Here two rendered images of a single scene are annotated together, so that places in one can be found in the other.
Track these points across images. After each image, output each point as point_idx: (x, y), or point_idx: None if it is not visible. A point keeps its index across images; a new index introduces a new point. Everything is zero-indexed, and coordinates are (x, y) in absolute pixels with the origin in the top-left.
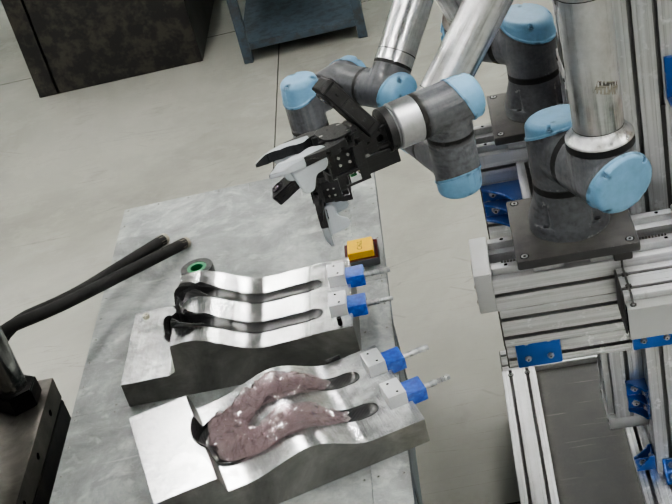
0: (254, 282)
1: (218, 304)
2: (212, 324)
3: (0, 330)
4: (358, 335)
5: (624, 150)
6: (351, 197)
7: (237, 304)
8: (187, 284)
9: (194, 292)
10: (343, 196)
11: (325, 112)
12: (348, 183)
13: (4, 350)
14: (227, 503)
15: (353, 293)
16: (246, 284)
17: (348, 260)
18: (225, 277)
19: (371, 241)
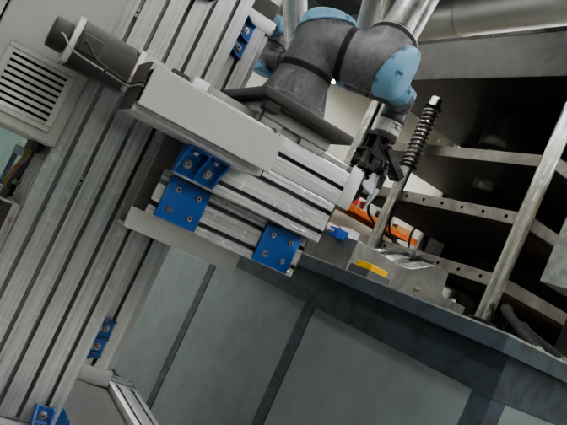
0: (404, 266)
1: (400, 257)
2: (388, 254)
3: (489, 286)
4: (308, 244)
5: None
6: (351, 161)
7: (393, 260)
8: (430, 261)
9: (418, 257)
10: (355, 161)
11: (385, 107)
12: (355, 150)
13: (483, 296)
14: None
15: (333, 244)
16: (406, 266)
17: (354, 239)
18: (421, 265)
19: (366, 262)
